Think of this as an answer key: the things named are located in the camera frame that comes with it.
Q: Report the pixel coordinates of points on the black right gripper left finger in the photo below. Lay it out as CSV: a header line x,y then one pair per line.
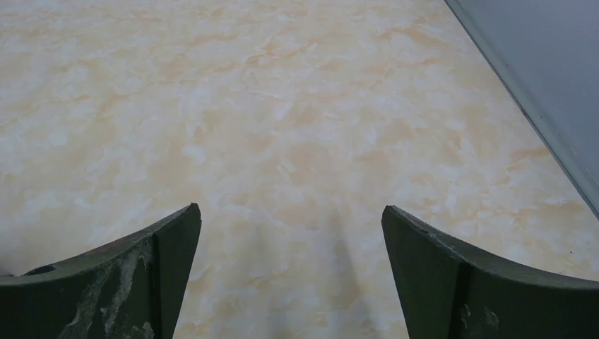
x,y
132,287

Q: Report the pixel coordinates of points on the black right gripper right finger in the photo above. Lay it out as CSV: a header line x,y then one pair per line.
x,y
449,288

